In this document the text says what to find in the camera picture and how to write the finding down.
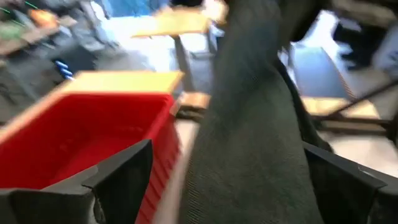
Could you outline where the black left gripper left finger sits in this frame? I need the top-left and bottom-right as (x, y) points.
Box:
(0, 139), (154, 224)

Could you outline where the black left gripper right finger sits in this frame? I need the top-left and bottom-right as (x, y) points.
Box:
(302, 141), (398, 224)

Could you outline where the dark teal garment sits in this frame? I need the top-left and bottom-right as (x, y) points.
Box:
(178, 0), (334, 224)

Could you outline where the red plastic laundry basket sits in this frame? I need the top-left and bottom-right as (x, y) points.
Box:
(0, 92), (182, 224)

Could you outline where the person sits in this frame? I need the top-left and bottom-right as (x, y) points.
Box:
(331, 0), (398, 73)

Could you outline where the black aluminium table frame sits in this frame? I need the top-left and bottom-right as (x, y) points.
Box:
(310, 112), (398, 136)

